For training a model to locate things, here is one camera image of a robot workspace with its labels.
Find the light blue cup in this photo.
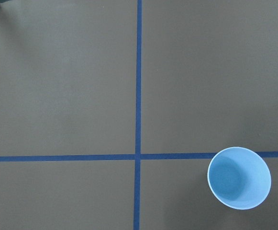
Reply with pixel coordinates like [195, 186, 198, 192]
[207, 147, 272, 210]

